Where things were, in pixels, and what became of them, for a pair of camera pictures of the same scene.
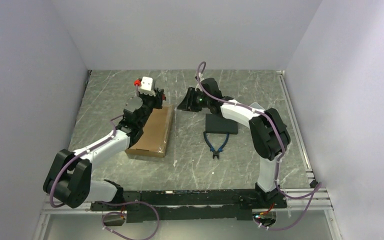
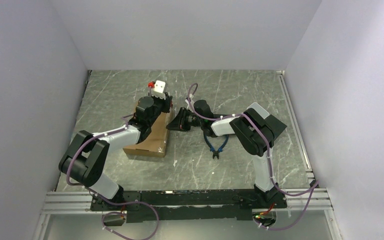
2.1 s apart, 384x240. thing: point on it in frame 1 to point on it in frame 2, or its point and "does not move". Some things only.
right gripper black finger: [190, 102] to [181, 122]
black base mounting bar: [229, 204] does not move
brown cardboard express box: [155, 140] does not move
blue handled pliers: [216, 153] does not move
